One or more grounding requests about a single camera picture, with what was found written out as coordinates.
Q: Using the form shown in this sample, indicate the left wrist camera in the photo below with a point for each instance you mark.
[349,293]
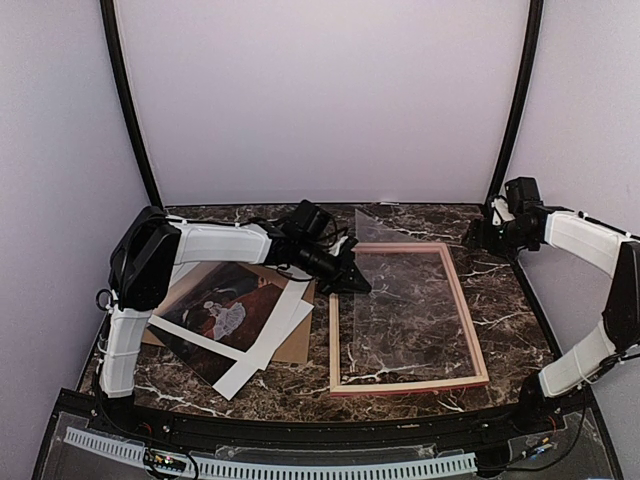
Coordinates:
[344,244]

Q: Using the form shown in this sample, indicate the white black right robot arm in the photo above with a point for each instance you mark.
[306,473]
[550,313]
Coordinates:
[597,282]

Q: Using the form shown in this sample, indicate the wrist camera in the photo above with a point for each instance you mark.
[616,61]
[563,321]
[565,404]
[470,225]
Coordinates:
[499,211]
[344,244]

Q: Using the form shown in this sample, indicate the white photo mat board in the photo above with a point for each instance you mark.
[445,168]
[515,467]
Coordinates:
[280,316]

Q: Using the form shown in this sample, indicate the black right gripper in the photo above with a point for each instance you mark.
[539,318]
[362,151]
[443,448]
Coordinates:
[479,231]

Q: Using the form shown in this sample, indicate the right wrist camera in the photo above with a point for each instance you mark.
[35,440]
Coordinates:
[499,211]

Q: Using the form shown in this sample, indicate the black corner post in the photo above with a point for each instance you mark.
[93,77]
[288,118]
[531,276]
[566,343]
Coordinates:
[526,64]
[128,109]

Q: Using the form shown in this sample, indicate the black front table rail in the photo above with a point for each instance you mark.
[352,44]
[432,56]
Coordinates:
[482,429]

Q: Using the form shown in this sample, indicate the light wooden picture frame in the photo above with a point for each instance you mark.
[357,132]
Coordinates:
[344,383]

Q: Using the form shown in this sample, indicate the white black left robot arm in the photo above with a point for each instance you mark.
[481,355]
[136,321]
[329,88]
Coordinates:
[157,244]

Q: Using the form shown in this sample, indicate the clear acrylic sheet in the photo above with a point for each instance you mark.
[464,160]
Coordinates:
[409,327]

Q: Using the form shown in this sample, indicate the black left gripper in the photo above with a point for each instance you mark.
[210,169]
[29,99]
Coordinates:
[341,281]

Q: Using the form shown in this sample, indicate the dark painting photo print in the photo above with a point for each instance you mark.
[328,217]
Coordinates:
[225,302]

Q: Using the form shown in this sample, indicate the white slotted cable duct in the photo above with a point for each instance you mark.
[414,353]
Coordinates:
[190,466]

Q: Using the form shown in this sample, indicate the left black corner post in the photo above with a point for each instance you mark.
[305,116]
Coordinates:
[128,109]

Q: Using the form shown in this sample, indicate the right black corner post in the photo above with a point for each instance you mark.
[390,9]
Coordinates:
[526,64]

